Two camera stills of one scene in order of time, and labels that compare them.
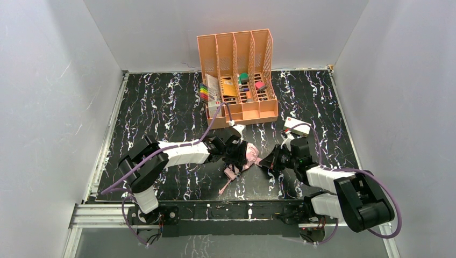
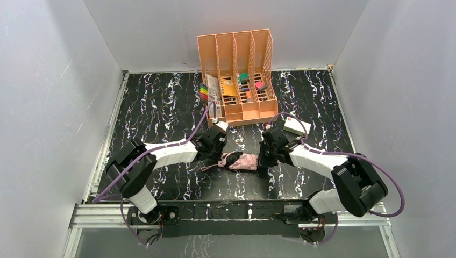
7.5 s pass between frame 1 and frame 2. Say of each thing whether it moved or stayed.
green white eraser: stayed
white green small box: stayed
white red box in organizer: stayed
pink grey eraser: stayed
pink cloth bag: moved
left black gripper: moved
